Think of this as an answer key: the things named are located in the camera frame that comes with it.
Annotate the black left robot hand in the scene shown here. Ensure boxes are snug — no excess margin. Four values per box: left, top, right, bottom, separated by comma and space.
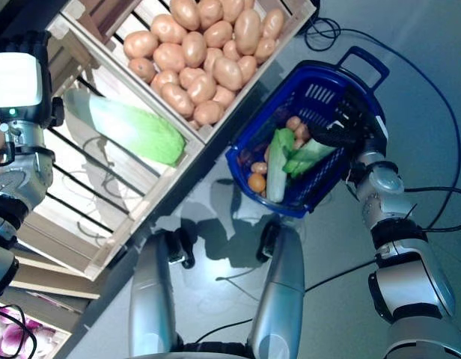
0, 31, 54, 126

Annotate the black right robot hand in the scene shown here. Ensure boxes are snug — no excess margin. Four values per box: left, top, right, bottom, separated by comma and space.
310, 85, 388, 151

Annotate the blue plastic shopping basket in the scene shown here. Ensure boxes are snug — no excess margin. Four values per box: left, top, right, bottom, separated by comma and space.
225, 46, 389, 220

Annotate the wooden crate holding potatoes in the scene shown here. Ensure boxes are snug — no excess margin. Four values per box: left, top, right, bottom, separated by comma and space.
60, 0, 317, 145

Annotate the small orange tangerine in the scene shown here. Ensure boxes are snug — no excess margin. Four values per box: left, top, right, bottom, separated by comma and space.
248, 174, 267, 194

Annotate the wide slatted wooden crate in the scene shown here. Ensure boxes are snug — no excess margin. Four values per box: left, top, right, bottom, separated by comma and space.
9, 14, 206, 281

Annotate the silver right robot leg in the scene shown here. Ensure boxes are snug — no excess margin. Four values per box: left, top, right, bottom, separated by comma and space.
247, 220, 306, 356

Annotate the silver robot leg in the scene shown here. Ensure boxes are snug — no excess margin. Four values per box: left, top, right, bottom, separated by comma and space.
247, 220, 306, 356
128, 227, 196, 358

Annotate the purple white onion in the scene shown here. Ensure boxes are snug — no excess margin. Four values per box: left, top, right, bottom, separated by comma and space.
0, 322, 33, 351

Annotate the silver left robot leg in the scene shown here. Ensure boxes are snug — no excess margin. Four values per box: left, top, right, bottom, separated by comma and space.
128, 227, 196, 358

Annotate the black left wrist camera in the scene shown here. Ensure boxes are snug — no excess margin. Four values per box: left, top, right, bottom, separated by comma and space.
49, 96, 66, 128

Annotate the long black floor cable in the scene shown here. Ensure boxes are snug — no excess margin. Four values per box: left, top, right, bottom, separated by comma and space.
303, 16, 461, 233

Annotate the short black floor cable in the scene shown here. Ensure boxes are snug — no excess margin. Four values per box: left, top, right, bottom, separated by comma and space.
305, 260, 377, 292

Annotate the wooden display shelf frame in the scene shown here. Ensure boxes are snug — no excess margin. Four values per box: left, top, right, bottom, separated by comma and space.
0, 0, 321, 359

